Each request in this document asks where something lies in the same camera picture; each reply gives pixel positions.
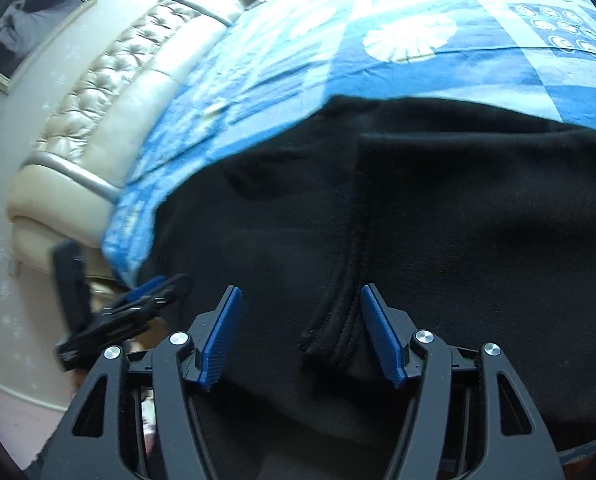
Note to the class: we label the framed wall photo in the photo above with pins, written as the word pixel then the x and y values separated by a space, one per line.
pixel 27 27

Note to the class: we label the blue patterned bed cover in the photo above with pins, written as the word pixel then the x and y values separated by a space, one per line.
pixel 283 60

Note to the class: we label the cream tufted leather headboard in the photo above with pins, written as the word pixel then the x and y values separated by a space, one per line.
pixel 69 184

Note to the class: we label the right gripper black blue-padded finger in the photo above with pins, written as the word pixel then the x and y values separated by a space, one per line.
pixel 468 414
pixel 102 434

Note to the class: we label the black pants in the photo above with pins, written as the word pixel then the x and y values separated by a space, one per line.
pixel 477 221

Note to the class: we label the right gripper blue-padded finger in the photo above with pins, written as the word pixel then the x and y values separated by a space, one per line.
pixel 153 295

